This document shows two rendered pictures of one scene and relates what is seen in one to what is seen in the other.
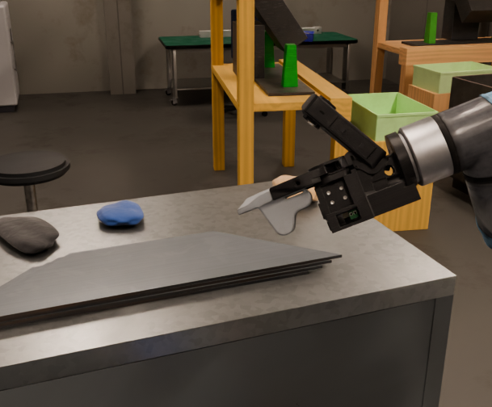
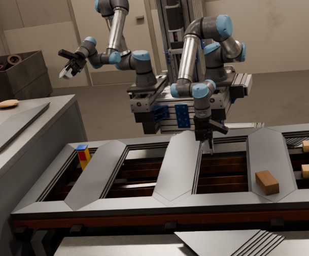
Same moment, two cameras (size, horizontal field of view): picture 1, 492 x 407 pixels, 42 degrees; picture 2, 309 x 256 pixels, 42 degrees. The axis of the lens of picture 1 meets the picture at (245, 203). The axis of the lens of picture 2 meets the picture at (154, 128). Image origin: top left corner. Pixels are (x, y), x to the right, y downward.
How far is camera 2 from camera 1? 185 cm
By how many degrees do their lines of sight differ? 50
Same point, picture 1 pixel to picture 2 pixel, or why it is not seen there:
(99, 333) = (29, 134)
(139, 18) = not seen: outside the picture
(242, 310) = (48, 117)
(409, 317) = (73, 108)
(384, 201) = (82, 64)
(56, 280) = not seen: outside the picture
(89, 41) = not seen: outside the picture
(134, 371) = (41, 139)
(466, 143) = (89, 48)
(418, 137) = (81, 50)
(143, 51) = not seen: outside the picture
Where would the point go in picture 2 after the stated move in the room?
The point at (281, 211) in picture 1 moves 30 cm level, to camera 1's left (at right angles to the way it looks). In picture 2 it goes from (68, 73) to (30, 92)
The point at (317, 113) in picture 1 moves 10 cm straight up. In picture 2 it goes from (64, 52) to (60, 35)
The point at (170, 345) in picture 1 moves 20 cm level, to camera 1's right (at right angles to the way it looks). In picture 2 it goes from (44, 129) to (66, 116)
